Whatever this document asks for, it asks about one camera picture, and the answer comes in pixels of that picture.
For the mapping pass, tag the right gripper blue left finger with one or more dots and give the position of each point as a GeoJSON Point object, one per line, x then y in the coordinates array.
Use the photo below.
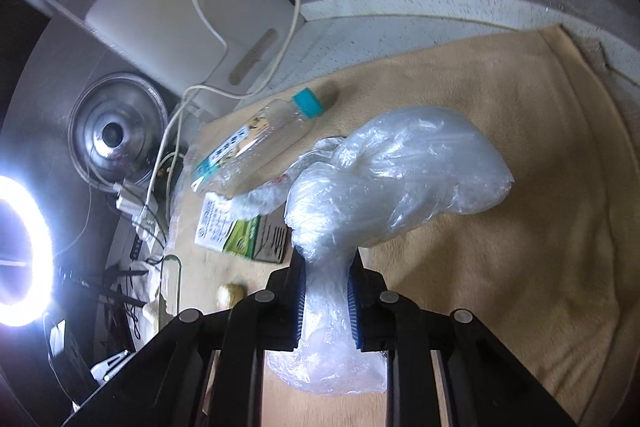
{"type": "Point", "coordinates": [295, 295]}

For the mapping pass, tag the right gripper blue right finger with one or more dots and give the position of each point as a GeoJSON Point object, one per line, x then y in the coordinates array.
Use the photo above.
{"type": "Point", "coordinates": [356, 293]}

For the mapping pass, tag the green white milk carton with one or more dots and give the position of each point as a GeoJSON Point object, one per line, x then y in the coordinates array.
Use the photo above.
{"type": "Point", "coordinates": [264, 238]}

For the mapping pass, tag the clear plastic bag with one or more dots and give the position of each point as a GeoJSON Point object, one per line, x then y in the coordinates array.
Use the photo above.
{"type": "Point", "coordinates": [390, 176]}

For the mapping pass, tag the clear plastic bottle teal cap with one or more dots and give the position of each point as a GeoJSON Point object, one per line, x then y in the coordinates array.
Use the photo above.
{"type": "Point", "coordinates": [265, 135]}

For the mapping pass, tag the white power strip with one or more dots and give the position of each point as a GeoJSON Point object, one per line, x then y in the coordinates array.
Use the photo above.
{"type": "Point", "coordinates": [144, 217]}

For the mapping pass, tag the tan towel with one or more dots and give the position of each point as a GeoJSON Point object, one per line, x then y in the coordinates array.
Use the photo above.
{"type": "Point", "coordinates": [553, 270]}

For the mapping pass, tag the steel pot lid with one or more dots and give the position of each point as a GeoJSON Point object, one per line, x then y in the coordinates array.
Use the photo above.
{"type": "Point", "coordinates": [115, 130]}

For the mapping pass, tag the white cutting board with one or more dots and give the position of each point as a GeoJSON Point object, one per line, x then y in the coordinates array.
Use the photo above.
{"type": "Point", "coordinates": [224, 46]}

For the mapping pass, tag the white ring light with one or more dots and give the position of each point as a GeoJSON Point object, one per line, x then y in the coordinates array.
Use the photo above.
{"type": "Point", "coordinates": [26, 257]}

